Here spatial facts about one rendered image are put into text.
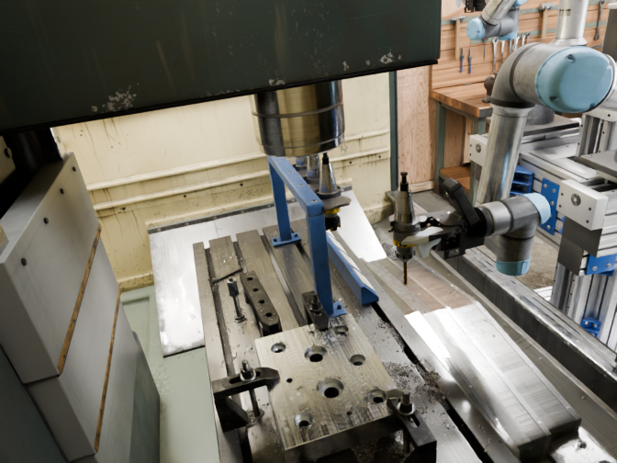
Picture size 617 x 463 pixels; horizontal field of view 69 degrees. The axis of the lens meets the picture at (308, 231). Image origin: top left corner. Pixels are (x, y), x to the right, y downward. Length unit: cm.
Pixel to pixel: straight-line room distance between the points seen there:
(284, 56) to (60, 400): 57
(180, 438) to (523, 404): 89
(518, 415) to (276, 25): 101
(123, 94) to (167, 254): 127
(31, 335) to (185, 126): 127
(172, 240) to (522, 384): 134
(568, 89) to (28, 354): 98
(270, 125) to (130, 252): 135
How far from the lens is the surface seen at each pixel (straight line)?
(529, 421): 126
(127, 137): 184
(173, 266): 183
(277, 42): 66
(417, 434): 81
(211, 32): 65
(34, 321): 67
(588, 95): 103
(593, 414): 138
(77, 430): 79
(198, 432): 139
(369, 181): 207
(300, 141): 74
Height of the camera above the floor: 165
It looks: 28 degrees down
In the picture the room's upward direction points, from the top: 7 degrees counter-clockwise
